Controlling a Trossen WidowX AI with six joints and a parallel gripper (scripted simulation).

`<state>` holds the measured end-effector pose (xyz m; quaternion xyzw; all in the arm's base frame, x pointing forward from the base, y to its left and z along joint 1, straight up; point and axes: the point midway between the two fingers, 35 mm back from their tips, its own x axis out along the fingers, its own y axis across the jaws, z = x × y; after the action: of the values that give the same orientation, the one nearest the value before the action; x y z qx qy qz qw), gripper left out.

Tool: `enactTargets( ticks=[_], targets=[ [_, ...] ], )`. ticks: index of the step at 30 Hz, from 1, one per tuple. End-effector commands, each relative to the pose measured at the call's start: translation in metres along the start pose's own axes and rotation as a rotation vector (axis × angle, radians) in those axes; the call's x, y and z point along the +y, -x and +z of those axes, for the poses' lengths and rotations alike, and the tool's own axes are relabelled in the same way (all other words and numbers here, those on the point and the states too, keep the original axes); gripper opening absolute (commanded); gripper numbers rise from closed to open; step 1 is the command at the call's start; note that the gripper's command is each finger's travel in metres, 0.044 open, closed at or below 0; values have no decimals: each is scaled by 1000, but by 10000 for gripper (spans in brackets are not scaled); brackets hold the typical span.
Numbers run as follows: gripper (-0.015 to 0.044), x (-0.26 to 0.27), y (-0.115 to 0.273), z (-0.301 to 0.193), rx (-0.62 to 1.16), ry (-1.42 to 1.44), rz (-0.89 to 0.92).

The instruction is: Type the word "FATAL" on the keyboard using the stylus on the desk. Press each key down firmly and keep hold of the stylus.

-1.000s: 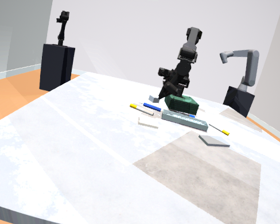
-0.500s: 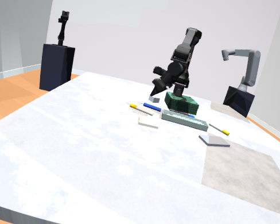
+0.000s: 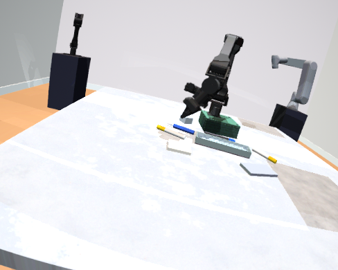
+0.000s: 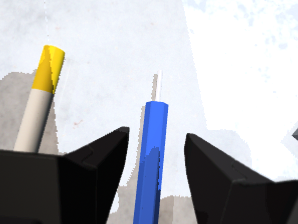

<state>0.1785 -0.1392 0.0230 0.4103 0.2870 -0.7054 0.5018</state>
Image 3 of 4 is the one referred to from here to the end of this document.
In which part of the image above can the keyboard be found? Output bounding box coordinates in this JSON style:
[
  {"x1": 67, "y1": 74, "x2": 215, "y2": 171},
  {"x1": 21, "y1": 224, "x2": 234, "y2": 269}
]
[{"x1": 195, "y1": 132, "x2": 252, "y2": 159}]

